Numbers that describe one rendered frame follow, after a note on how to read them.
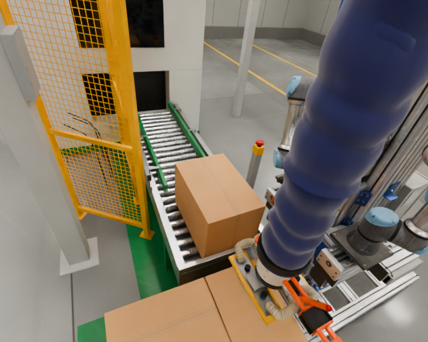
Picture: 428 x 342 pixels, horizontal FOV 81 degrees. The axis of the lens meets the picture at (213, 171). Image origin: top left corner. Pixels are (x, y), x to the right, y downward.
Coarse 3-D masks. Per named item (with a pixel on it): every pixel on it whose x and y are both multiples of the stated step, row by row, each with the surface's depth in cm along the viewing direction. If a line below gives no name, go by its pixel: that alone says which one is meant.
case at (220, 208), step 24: (192, 168) 178; (216, 168) 181; (192, 192) 159; (216, 192) 161; (240, 192) 163; (192, 216) 168; (216, 216) 145; (240, 216) 151; (216, 240) 156; (240, 240) 169
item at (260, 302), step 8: (232, 256) 126; (248, 256) 127; (232, 264) 124; (240, 264) 123; (248, 264) 123; (240, 272) 120; (248, 272) 120; (248, 288) 114; (264, 288) 115; (256, 296) 112; (264, 296) 109; (272, 296) 113; (256, 304) 109; (264, 304) 109; (264, 312) 107; (264, 320) 105; (272, 320) 105
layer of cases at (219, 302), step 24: (192, 288) 152; (216, 288) 154; (240, 288) 155; (120, 312) 138; (144, 312) 140; (168, 312) 141; (192, 312) 142; (216, 312) 143; (240, 312) 144; (120, 336) 130; (144, 336) 131; (168, 336) 132; (192, 336) 133; (216, 336) 134; (240, 336) 135; (264, 336) 136; (288, 336) 137
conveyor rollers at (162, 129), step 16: (160, 112) 326; (144, 128) 291; (160, 128) 297; (176, 128) 298; (144, 144) 270; (160, 144) 269; (176, 144) 276; (160, 160) 248; (176, 160) 256; (160, 192) 213; (176, 224) 189; (192, 240) 179
